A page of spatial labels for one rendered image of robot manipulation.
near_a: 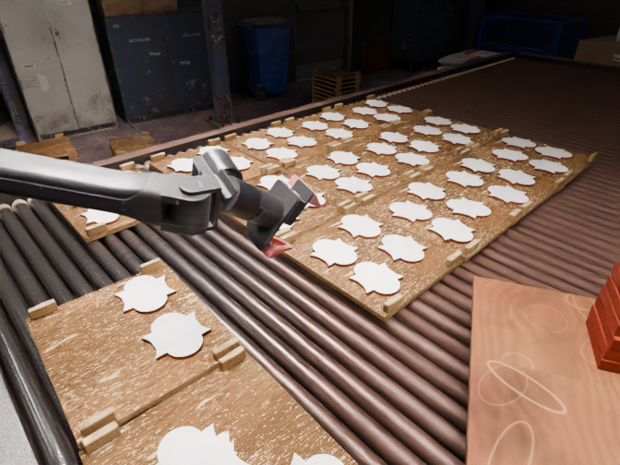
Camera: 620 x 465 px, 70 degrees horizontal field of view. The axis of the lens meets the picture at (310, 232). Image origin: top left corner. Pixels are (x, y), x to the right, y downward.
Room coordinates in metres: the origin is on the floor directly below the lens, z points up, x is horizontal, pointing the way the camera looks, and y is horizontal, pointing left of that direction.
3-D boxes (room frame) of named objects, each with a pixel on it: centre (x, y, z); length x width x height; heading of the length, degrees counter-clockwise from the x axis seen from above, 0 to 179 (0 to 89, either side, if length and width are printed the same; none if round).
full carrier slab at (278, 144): (1.89, 0.13, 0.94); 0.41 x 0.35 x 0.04; 43
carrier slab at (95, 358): (0.72, 0.41, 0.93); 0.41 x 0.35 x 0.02; 40
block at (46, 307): (0.79, 0.64, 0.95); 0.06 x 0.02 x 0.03; 130
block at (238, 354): (0.63, 0.16, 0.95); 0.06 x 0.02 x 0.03; 131
